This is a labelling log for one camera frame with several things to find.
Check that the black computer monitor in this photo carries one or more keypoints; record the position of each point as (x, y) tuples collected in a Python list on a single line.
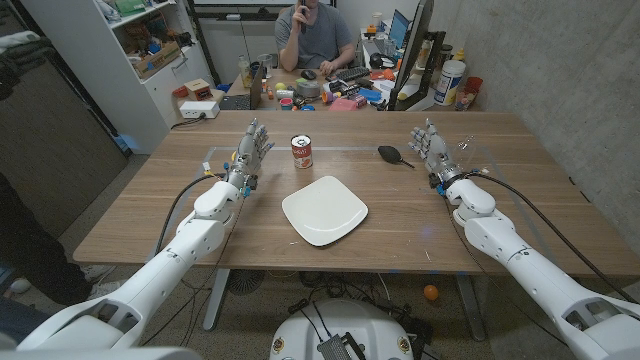
[(412, 50)]

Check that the dark open laptop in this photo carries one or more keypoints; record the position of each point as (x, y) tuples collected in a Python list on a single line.
[(245, 100)]

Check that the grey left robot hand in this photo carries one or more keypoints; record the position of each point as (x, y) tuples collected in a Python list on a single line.
[(246, 152)]

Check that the white power box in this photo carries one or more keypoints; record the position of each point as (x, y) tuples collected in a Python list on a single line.
[(199, 109)]

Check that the brown cardboard box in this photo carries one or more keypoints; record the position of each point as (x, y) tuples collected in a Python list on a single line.
[(157, 60)]

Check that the small red wooden box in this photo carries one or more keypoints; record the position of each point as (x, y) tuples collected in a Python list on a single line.
[(198, 90)]

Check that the small clear plastic item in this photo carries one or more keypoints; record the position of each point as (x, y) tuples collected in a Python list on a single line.
[(466, 143)]

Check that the black keyboard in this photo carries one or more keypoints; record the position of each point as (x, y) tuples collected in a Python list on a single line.
[(350, 74)]

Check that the orange ball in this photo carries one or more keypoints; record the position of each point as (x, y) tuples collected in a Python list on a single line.
[(431, 292)]

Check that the red white tomato soup can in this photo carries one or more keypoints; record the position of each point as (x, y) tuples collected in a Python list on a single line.
[(302, 151)]

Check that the black headphones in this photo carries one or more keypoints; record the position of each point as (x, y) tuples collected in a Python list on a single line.
[(381, 61)]

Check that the blue flat box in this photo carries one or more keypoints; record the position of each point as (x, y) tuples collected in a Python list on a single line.
[(371, 95)]

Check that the white square paper plate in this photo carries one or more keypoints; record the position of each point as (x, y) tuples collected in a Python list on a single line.
[(325, 210)]

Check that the black computer mouse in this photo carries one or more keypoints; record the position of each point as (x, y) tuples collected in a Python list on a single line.
[(309, 74)]

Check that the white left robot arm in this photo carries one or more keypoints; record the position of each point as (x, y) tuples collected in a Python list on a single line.
[(165, 260)]

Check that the pink box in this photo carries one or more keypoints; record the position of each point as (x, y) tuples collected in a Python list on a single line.
[(343, 104)]

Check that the blue laptop screen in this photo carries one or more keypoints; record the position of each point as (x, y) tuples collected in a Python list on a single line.
[(399, 27)]

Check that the white shelf cabinet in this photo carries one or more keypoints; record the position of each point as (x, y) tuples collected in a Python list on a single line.
[(105, 75)]

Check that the grey duct tape roll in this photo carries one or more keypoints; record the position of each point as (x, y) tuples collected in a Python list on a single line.
[(308, 89)]

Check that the white plastic tub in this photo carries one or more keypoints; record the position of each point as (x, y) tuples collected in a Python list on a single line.
[(449, 82)]

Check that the grey metal table leg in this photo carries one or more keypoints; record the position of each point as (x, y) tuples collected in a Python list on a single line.
[(471, 307), (216, 300)]

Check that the person in dark trousers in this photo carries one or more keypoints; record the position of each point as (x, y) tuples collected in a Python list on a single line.
[(35, 250)]

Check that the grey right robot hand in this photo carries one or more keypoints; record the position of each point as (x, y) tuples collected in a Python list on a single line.
[(436, 150)]

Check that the black rubber air blower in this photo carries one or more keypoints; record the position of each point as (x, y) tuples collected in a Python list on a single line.
[(389, 153)]

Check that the black floor fan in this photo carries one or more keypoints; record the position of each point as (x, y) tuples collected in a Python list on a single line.
[(246, 281)]

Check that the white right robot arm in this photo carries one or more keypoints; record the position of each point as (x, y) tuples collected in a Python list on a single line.
[(530, 270)]

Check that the clear drink bottle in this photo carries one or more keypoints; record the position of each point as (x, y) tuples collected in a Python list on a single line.
[(245, 72)]

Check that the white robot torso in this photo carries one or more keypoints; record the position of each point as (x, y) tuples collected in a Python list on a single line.
[(345, 325)]

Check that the person in grey t-shirt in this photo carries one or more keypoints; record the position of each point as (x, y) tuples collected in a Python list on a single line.
[(315, 35)]

